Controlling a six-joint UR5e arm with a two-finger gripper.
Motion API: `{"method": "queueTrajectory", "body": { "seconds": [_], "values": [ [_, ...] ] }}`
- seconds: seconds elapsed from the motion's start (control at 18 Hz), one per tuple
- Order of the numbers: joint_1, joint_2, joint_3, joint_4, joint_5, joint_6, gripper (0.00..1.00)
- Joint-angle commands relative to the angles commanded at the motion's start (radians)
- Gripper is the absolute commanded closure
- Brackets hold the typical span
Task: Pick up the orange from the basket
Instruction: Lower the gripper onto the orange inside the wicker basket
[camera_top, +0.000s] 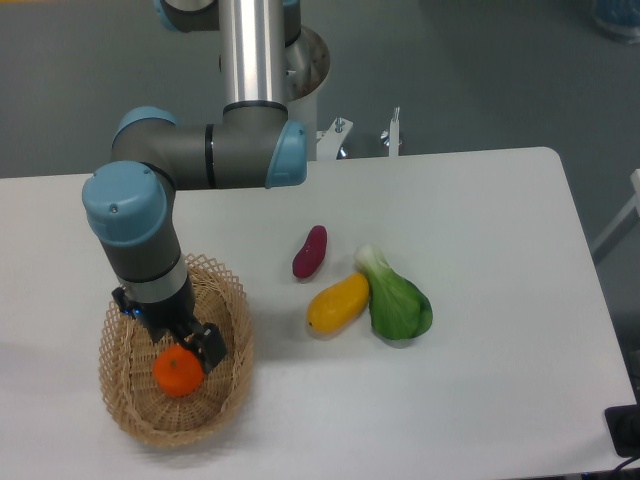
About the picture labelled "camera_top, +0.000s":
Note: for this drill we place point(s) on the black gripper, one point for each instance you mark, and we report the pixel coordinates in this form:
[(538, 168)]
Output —
[(175, 315)]

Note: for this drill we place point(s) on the orange fruit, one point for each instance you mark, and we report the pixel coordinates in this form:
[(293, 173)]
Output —
[(177, 372)]

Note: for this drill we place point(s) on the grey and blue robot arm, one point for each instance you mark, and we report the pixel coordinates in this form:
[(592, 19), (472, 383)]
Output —
[(268, 60)]

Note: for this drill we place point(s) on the woven wicker basket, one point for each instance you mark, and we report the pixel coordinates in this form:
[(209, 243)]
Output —
[(132, 395)]

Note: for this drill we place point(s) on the purple sweet potato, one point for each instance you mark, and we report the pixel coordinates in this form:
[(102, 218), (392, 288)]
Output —
[(310, 257)]

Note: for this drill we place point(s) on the yellow mango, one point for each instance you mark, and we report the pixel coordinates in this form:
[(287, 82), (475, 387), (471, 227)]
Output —
[(337, 305)]

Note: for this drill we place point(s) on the green bok choy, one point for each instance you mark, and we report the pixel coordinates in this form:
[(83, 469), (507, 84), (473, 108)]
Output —
[(399, 310)]

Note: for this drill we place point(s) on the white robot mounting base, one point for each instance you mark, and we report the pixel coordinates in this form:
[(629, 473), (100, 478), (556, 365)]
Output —
[(320, 125)]

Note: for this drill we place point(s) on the black device at edge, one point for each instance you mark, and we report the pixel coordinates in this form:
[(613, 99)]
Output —
[(623, 426)]

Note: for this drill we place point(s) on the blue object top right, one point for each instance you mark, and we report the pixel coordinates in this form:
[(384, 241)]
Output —
[(618, 18)]

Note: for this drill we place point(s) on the white metal bracket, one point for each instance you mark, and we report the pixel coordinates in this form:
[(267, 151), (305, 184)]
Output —
[(391, 138)]

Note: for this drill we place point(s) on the white frame at right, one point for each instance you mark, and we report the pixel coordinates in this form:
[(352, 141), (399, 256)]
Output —
[(621, 224)]

